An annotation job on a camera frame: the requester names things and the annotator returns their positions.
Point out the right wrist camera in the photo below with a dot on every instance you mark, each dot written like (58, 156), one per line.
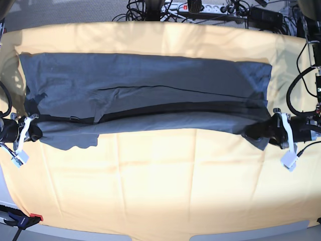
(20, 158)

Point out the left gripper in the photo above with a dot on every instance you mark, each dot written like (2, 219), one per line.
(282, 128)

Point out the blue-grey T-shirt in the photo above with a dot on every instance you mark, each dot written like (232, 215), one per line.
(79, 96)

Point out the blue bar clamp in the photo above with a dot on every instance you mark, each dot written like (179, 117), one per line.
(15, 218)

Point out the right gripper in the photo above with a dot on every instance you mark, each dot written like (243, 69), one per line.
(18, 132)

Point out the yellow table cloth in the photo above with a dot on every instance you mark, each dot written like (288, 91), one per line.
(170, 184)

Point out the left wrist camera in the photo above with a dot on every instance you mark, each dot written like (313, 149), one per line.
(289, 160)

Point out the black power adapter box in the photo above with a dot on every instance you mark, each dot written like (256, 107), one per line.
(266, 17)

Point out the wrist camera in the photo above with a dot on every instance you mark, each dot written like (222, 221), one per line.
(20, 158)
(289, 160)

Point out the black pole base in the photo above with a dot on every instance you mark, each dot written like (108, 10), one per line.
(153, 10)

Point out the white power strip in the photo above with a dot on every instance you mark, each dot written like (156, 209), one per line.
(207, 10)

